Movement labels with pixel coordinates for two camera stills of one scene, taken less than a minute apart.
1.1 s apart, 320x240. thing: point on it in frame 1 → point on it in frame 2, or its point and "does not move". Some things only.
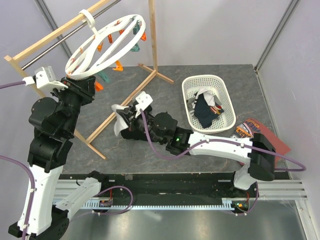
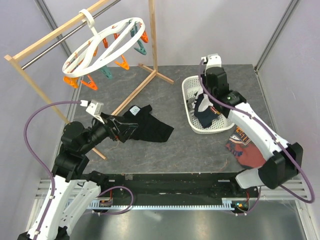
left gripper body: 79,94 → 111,131
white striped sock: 120,122 → 205,103
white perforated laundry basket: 223,120 does not move
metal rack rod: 65,38 does not move
